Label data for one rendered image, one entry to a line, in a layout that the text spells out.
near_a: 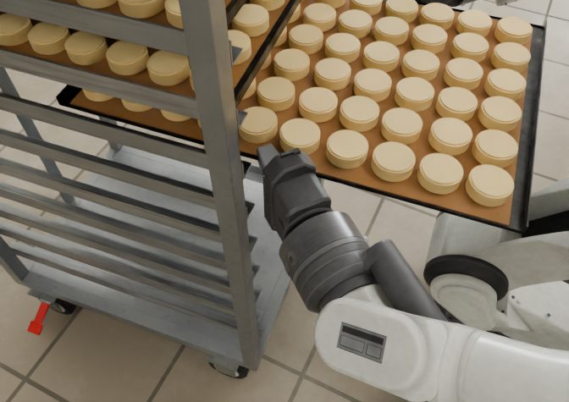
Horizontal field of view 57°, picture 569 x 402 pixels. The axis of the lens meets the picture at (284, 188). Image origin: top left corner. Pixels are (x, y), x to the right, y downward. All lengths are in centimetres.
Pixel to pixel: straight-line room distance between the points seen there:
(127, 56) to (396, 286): 42
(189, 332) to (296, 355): 29
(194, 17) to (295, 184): 20
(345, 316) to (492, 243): 49
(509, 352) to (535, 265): 49
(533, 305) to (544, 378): 64
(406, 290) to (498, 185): 20
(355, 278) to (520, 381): 17
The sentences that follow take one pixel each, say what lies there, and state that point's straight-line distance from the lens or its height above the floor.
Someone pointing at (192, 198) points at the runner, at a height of 69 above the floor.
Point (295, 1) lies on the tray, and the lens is 76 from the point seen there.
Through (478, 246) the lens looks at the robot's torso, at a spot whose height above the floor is 53.
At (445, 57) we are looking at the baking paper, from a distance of 82.
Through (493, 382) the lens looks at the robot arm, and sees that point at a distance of 45.
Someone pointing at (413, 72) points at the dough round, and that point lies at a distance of 75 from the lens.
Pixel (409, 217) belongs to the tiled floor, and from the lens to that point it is 160.
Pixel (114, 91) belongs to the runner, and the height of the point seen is 87.
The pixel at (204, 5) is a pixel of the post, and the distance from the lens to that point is 47.
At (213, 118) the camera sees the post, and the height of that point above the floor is 90.
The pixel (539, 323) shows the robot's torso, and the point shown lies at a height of 37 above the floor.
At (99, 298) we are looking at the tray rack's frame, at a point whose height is 15.
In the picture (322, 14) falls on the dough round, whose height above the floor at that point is 82.
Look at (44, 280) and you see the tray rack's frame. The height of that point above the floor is 15.
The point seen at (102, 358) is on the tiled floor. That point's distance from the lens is 144.
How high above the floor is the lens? 128
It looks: 52 degrees down
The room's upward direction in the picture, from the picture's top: straight up
